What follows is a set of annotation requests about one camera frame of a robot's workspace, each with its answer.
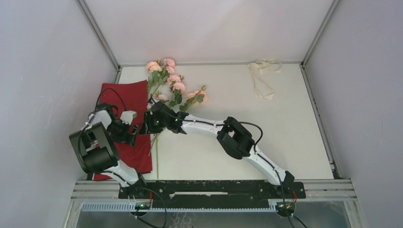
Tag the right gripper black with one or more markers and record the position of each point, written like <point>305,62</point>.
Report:
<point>148,126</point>

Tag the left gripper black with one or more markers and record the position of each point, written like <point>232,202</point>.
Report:
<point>129,138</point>

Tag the pink fake flower stem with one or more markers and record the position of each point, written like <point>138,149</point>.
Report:
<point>195,98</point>
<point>174,82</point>
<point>158,76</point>
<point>154,152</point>

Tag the red wrapping paper sheet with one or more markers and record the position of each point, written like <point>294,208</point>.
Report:
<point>132,97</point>

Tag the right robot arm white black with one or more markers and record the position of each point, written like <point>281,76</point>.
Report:
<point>230,133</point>

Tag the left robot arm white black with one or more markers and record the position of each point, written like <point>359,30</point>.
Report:
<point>95,146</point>

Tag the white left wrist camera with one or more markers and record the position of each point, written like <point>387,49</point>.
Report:
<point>128,116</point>

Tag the white cable duct strip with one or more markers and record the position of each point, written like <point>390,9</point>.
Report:
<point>141,207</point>

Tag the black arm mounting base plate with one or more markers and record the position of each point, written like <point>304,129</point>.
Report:
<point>211,194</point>

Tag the aluminium frame front rail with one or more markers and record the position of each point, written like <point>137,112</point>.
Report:
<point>316,190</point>

